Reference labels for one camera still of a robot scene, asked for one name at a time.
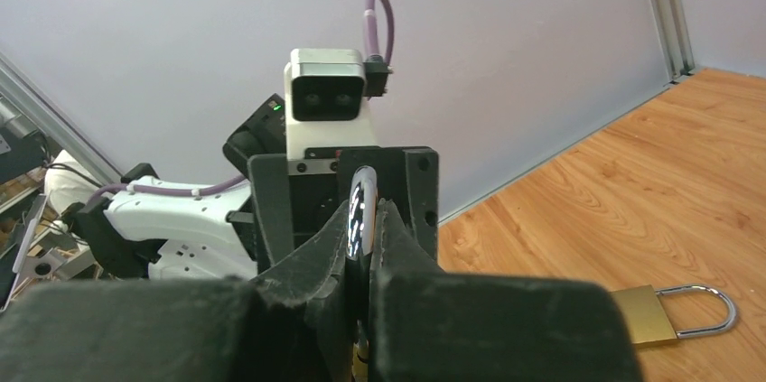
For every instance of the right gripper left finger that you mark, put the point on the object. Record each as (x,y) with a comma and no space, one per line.
(199,330)

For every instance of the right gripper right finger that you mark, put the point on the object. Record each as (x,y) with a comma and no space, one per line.
(449,327)

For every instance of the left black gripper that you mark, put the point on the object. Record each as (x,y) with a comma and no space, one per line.
(291,201)

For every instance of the large brass padlock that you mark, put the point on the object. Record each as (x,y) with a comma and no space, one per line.
(362,212)

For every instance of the small brass padlock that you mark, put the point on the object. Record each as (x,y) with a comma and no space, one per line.
(648,322)

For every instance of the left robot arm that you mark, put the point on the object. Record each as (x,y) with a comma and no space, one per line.
(146,228)

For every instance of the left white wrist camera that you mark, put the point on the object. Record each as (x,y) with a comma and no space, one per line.
(324,101)

